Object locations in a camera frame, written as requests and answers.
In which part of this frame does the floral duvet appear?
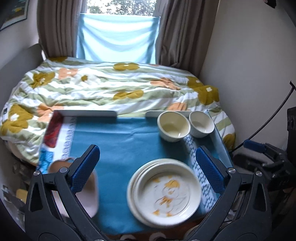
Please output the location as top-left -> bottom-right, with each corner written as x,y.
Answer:
1,57 -> 235,165

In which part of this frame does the pink square bowl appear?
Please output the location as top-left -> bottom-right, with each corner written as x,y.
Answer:
47,158 -> 99,218

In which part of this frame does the cream ribbed bowl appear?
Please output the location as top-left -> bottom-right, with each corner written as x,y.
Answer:
157,111 -> 191,143

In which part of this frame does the left brown curtain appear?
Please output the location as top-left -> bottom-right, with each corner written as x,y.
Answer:
37,0 -> 87,58

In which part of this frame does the small white bowl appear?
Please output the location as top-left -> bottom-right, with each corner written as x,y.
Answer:
189,111 -> 215,138

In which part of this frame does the grey headboard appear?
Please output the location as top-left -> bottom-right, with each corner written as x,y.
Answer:
0,44 -> 44,110

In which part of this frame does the duck pattern deep plate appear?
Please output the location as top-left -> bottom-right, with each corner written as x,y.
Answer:
132,163 -> 203,229

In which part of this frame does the teal patterned tablecloth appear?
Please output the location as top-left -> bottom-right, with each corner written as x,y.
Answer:
37,116 -> 232,235

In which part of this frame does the framed houses picture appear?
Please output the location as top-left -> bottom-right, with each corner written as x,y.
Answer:
1,1 -> 30,31

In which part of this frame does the light blue window cloth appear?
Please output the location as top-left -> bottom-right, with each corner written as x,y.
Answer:
76,14 -> 160,64

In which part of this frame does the brown curtain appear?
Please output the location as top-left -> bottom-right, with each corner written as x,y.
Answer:
37,0 -> 87,58
156,0 -> 219,77

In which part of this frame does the window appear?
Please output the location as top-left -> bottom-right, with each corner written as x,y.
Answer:
82,0 -> 168,16

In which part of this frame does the plain white plate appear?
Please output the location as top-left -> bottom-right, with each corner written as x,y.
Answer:
126,158 -> 195,229

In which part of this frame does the right brown curtain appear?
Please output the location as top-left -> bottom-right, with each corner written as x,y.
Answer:
156,0 -> 219,77

